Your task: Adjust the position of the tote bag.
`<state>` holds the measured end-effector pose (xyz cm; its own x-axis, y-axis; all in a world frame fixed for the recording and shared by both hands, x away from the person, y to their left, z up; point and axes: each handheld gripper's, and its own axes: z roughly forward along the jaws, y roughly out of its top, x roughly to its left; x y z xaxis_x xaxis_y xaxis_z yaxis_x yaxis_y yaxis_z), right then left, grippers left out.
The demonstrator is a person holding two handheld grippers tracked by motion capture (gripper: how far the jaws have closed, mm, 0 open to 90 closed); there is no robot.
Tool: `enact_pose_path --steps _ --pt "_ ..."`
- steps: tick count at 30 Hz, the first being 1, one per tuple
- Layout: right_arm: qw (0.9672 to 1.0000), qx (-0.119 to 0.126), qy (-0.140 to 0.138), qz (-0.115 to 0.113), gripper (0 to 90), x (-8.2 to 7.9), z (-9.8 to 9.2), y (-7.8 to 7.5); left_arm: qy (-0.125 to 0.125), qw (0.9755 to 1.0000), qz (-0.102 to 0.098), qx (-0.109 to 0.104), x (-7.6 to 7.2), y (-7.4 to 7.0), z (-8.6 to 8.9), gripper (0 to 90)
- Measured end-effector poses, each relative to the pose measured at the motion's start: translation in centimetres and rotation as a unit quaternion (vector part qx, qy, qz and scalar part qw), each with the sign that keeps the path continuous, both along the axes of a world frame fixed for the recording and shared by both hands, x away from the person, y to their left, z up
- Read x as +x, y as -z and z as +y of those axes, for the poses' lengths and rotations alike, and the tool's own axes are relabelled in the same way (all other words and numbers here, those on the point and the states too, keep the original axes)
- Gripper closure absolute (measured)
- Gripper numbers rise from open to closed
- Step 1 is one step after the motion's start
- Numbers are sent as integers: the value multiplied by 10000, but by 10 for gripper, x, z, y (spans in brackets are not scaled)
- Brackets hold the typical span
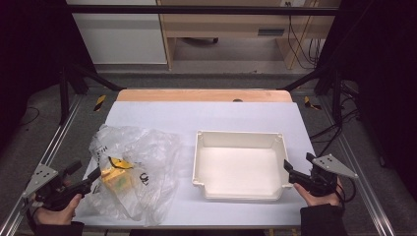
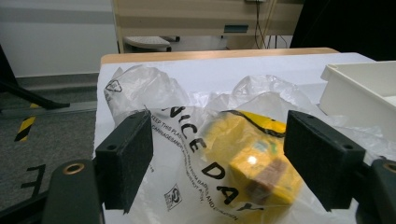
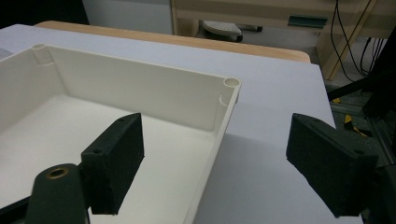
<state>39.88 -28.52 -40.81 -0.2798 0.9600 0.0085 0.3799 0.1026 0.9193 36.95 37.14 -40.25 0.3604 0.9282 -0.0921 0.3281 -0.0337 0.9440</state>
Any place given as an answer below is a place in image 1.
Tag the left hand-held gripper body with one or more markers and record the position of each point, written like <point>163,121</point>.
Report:
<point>42,178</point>

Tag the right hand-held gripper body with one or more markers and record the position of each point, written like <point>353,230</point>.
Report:
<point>331,167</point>

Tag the yellow packet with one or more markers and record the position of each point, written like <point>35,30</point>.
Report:
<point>114,175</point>

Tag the white plastic bin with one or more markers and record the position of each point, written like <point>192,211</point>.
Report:
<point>239,167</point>

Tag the clear plastic bag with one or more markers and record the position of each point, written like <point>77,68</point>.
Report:
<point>154,157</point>

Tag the person's right hand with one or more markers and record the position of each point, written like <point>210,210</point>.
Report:
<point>318,200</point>

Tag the person's left hand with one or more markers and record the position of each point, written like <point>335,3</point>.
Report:
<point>57,217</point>

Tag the yellow black tape strip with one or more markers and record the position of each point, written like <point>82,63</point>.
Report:
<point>309,103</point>
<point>100,102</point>

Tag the black metal stand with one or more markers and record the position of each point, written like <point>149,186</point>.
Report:
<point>64,98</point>
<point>336,98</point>

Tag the white table mat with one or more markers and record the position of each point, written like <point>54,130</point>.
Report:
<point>209,116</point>

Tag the dark curtain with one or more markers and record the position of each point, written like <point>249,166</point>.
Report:
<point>29,49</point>
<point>383,65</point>

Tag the wooden table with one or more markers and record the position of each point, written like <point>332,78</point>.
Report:
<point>196,95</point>

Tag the white cabinet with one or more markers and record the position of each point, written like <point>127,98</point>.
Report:
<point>121,36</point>

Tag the wooden desk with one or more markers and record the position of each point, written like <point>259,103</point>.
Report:
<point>226,26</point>

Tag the aluminium rail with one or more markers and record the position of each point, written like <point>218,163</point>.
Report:
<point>55,141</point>
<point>364,177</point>

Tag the black frame bar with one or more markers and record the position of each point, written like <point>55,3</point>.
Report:
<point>196,10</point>

